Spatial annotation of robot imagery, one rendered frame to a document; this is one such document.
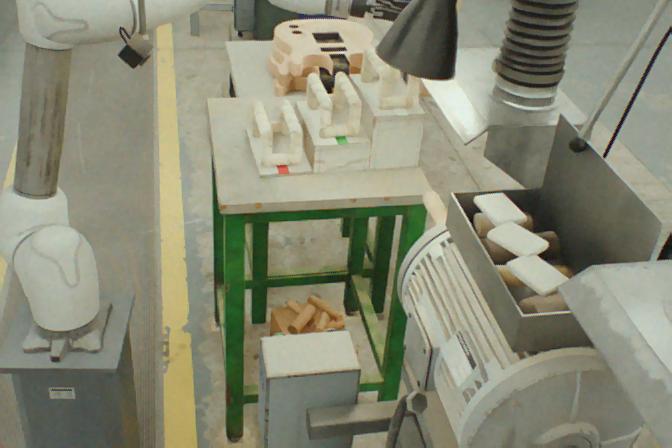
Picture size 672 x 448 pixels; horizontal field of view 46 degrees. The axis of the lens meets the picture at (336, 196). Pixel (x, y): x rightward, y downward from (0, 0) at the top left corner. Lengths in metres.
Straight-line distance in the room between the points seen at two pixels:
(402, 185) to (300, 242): 1.38
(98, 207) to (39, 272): 1.88
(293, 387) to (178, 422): 1.44
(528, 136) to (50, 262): 1.11
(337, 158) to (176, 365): 1.11
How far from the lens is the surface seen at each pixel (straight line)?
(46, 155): 1.97
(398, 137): 2.19
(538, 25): 1.23
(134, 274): 3.33
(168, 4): 1.78
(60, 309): 1.93
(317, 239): 3.51
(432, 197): 1.51
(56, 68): 1.89
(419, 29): 1.24
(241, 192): 2.10
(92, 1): 1.71
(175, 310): 3.15
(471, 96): 1.30
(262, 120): 2.19
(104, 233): 3.58
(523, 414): 1.05
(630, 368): 0.85
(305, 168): 2.19
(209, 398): 2.81
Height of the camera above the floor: 2.07
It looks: 33 degrees down
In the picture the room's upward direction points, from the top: 5 degrees clockwise
